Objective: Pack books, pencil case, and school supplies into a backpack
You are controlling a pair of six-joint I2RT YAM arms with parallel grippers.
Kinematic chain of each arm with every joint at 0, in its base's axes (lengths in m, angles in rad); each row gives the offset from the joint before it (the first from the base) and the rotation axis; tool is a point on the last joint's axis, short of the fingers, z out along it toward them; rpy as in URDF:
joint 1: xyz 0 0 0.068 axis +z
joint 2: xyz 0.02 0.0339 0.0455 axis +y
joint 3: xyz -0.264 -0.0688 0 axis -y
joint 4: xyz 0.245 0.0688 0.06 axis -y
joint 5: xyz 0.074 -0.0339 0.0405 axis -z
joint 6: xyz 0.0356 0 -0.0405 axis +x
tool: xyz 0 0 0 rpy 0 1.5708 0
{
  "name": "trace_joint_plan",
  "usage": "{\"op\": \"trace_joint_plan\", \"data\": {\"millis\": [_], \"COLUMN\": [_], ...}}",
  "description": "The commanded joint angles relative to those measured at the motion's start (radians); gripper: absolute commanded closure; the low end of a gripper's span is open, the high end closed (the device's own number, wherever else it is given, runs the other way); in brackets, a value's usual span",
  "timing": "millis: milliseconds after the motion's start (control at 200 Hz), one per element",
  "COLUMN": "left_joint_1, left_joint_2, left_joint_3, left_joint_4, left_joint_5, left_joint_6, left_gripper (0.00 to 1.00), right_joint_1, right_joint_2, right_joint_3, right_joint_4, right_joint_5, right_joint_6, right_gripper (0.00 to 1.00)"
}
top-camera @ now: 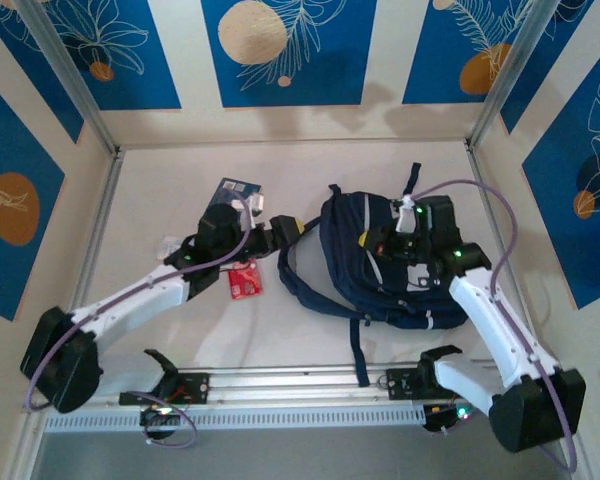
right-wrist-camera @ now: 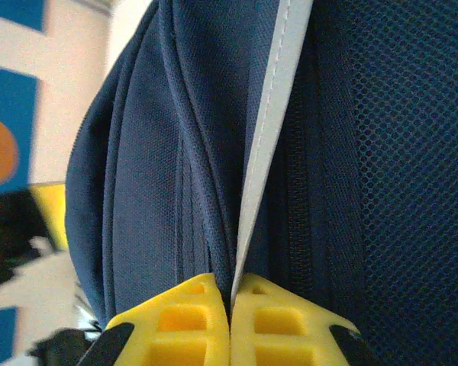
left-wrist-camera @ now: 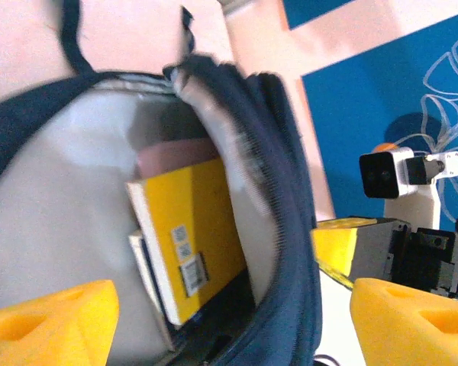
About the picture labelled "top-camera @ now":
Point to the red packet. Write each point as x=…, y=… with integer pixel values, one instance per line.
x=245, y=282

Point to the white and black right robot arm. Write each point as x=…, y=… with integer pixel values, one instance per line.
x=500, y=325

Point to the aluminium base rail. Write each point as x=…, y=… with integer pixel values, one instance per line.
x=300, y=385

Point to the black right controller box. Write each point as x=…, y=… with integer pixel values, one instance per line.
x=440, y=417

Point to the aluminium right corner post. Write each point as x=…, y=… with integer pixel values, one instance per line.
x=510, y=75

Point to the black left controller box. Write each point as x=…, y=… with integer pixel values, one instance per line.
x=157, y=422

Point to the aluminium left corner post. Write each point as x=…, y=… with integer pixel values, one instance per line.
x=65, y=75

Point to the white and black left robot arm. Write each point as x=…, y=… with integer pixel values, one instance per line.
x=130, y=305

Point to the black controller box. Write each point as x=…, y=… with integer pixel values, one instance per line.
x=440, y=417
x=157, y=422

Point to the aluminium left side rail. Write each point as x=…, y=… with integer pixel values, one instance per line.
x=102, y=225

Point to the aluminium corner post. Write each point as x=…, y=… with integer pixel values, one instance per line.
x=65, y=75
x=510, y=75

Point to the aluminium right side rail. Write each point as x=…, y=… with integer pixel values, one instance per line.
x=486, y=200

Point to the dark blue paperback book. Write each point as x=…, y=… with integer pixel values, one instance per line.
x=230, y=187

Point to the navy blue backpack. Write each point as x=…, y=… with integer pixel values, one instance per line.
x=350, y=280

